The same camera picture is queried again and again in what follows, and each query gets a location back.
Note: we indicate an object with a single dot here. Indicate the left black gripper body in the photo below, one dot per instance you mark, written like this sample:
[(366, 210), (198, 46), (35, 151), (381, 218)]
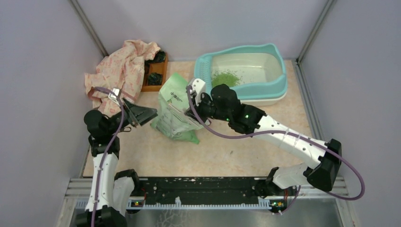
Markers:
[(115, 121)]

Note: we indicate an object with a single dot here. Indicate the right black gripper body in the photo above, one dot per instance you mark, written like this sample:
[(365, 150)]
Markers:
[(206, 109)]

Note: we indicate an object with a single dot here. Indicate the green litter bag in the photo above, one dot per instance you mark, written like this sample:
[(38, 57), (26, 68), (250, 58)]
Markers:
[(171, 120)]

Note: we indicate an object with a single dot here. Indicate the white bag clip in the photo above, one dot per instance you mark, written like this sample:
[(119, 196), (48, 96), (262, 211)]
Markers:
[(183, 121)]

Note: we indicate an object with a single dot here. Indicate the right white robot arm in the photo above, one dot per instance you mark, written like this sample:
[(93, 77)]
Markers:
[(321, 161)]

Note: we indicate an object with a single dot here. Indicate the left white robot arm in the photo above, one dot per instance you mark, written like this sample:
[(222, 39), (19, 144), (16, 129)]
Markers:
[(110, 190)]

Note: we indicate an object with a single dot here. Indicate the green litter pile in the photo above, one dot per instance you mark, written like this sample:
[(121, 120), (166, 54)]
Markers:
[(227, 77)]

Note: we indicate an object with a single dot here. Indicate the teal litter box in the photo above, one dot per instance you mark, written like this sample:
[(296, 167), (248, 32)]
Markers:
[(264, 76)]

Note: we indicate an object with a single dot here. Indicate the dark plant near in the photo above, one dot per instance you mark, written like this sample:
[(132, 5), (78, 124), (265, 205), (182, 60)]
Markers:
[(154, 79)]

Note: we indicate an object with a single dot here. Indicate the dark plant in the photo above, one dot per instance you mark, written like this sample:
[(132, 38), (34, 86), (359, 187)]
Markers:
[(154, 79), (159, 57)]

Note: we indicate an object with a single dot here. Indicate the pink patterned cloth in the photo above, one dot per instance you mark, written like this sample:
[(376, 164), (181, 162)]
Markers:
[(123, 69)]

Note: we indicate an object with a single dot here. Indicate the wooden tray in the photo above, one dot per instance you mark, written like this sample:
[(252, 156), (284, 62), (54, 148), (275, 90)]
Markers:
[(150, 67)]

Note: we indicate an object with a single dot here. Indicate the dark plant far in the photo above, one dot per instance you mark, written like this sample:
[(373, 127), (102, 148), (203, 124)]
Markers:
[(159, 57)]

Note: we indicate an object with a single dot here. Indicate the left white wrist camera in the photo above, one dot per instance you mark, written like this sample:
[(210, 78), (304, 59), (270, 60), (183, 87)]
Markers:
[(114, 95)]

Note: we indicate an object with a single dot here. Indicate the white slotted cable duct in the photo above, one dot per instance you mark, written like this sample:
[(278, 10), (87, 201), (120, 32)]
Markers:
[(262, 204)]

